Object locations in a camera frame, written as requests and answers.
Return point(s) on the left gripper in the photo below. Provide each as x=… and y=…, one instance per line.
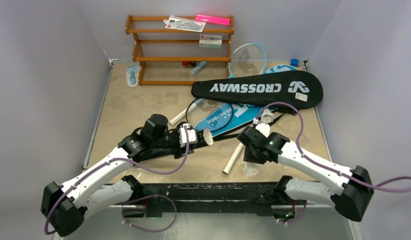
x=179, y=151

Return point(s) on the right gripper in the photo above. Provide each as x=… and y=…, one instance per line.
x=251, y=156

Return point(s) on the white shuttlecock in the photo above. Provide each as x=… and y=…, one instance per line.
x=250, y=169
x=267, y=116

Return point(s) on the clear plastic tube lid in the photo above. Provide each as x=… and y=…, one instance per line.
x=225, y=149

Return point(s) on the black Crossway racket bag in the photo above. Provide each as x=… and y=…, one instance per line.
x=298, y=88

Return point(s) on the black shuttlecock tube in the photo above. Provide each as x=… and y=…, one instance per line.
x=169, y=144

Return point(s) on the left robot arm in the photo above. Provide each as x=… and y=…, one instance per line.
x=67, y=205

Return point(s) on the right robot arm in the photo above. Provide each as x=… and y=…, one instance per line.
x=332, y=184

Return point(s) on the light blue badminton racket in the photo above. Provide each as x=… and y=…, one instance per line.
x=247, y=60

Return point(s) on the blue racket bag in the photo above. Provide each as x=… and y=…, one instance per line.
x=244, y=113

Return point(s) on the light blue packaged item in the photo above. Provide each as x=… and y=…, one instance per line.
x=132, y=75

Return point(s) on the light blue strip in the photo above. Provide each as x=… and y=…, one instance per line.
x=198, y=67

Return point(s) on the red black small object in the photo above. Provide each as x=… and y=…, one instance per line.
x=189, y=63

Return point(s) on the wooden shelf rack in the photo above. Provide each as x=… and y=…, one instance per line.
x=178, y=48

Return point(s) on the small blue cube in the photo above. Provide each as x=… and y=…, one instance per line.
x=294, y=62

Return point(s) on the white green box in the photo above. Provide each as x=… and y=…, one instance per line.
x=210, y=41

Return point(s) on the white blister package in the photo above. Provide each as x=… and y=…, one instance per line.
x=184, y=24

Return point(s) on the pink bar on shelf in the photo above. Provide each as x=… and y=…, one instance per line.
x=213, y=19

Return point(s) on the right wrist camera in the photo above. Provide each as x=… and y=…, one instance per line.
x=263, y=128

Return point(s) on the white racket handle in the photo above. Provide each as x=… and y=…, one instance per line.
x=227, y=169

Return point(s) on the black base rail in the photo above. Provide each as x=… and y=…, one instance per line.
x=260, y=198

